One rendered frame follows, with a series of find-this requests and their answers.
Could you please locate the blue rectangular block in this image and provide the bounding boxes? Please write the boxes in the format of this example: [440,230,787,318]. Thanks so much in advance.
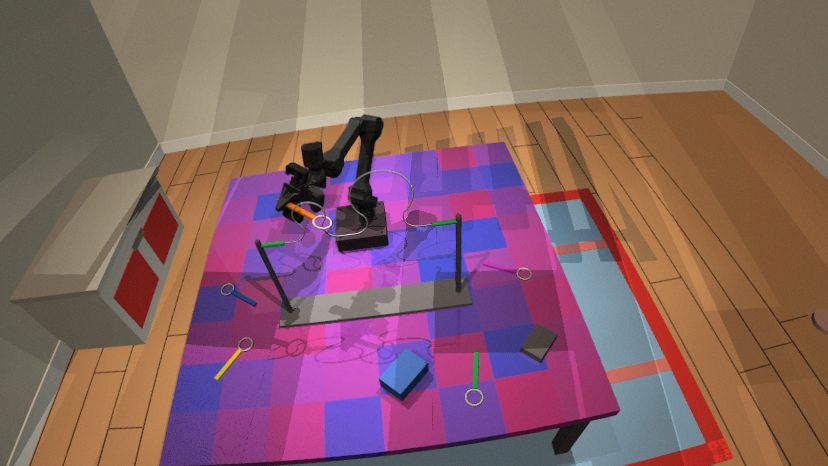
[379,348,429,401]

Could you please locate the green flat bar with grey loop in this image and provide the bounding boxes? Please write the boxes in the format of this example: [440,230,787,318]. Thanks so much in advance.
[465,351,484,406]

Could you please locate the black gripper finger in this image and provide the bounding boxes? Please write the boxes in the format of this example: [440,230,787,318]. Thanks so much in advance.
[275,200,299,212]
[276,182,301,210]

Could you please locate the orange handle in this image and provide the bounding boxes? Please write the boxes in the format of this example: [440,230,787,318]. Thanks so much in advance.
[285,203,332,230]

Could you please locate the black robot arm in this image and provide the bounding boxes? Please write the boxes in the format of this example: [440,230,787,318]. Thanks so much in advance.
[301,115,384,221]

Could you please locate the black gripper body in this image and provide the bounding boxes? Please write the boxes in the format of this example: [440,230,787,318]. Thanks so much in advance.
[282,163,318,224]

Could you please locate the blue-handled metal ring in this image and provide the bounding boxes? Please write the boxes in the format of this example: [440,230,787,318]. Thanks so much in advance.
[221,283,257,307]

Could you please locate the yellow stick with grey loop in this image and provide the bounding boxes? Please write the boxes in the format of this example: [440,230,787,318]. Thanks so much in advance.
[214,337,254,381]

